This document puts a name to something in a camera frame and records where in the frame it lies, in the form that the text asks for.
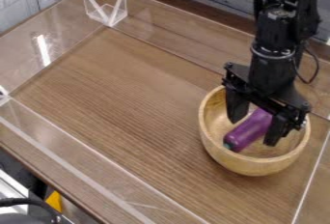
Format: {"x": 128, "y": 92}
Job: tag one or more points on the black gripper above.
{"x": 265, "y": 84}

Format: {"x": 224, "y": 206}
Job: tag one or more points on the purple toy eggplant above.
{"x": 249, "y": 131}

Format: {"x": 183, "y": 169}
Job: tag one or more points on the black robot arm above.
{"x": 286, "y": 23}

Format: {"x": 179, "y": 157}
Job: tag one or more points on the brown wooden bowl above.
{"x": 257, "y": 160}

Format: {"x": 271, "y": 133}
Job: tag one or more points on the yellow black device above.
{"x": 73, "y": 215}

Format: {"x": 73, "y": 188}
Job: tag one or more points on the clear acrylic tray wall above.
{"x": 99, "y": 115}

